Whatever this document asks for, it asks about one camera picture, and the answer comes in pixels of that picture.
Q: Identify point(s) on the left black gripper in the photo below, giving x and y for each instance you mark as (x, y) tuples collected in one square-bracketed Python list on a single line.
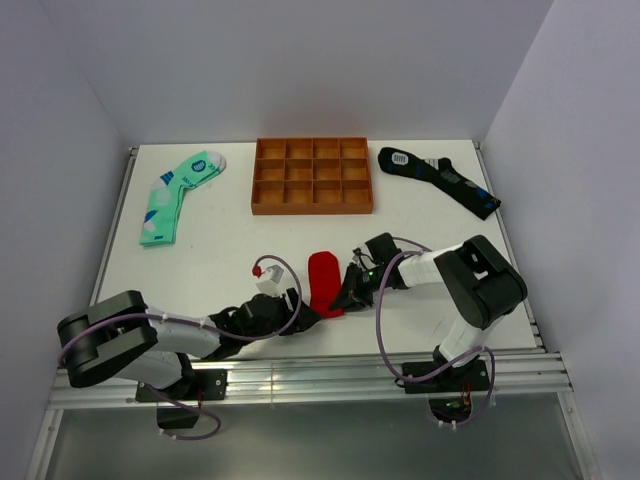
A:
[(306, 320)]

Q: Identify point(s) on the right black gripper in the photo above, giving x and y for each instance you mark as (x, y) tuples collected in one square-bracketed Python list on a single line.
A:
[(352, 297)]

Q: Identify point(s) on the red santa sock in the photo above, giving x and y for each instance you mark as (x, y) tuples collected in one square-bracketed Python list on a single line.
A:
[(325, 282)]

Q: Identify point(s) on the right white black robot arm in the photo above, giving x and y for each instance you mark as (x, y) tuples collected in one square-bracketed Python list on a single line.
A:
[(482, 284)]

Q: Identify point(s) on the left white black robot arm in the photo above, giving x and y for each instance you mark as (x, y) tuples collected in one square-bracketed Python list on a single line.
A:
[(123, 337)]

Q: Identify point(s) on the orange compartment tray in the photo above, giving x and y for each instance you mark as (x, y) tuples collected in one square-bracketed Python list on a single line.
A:
[(312, 176)]

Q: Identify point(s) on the black blue sports sock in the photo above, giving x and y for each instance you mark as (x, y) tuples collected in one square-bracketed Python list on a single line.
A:
[(440, 173)]

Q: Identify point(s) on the mint green patterned sock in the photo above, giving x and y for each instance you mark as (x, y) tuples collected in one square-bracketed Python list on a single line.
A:
[(167, 195)]

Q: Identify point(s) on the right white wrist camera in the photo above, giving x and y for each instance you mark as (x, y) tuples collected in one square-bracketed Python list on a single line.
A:
[(362, 259)]

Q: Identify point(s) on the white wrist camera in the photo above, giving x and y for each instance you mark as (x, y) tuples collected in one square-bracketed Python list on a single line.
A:
[(268, 279), (362, 259)]

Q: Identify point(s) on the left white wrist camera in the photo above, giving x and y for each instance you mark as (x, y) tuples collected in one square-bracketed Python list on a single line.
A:
[(268, 279)]

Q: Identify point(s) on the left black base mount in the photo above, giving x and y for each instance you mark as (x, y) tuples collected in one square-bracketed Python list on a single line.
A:
[(179, 408)]

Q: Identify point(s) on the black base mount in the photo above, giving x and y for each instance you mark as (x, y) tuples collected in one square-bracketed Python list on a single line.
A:
[(457, 395), (179, 408)]

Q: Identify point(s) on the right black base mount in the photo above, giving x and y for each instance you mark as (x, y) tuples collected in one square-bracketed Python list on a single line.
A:
[(457, 395)]

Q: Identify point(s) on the aluminium front rail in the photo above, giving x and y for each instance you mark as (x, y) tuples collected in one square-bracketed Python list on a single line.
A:
[(318, 380)]

